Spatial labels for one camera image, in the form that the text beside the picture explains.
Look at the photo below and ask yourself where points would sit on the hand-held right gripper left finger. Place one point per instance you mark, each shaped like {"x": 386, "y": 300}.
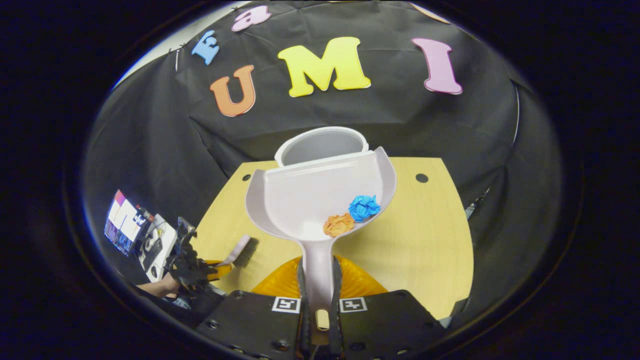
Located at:
{"x": 250, "y": 325}

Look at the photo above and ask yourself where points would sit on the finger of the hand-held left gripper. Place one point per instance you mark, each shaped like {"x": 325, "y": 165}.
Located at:
{"x": 220, "y": 271}

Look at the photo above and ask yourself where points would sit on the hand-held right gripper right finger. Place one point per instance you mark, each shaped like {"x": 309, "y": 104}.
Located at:
{"x": 385, "y": 325}

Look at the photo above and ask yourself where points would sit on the small lilac broom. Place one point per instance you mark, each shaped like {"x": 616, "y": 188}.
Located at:
{"x": 240, "y": 250}

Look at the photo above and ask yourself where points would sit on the orange paper ball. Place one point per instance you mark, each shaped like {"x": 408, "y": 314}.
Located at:
{"x": 338, "y": 225}

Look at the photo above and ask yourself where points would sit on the lilac plastic dustpan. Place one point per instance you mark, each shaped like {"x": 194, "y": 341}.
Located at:
{"x": 310, "y": 200}

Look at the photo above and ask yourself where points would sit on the blue paper ball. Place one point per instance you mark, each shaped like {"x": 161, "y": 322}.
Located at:
{"x": 364, "y": 207}

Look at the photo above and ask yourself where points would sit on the grey plastic garbage bin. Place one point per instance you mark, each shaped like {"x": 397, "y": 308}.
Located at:
{"x": 320, "y": 145}

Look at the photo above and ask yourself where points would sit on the white side table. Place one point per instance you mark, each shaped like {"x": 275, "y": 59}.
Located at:
{"x": 162, "y": 235}

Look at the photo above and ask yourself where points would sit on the computer monitor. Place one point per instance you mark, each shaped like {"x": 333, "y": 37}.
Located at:
{"x": 125, "y": 222}

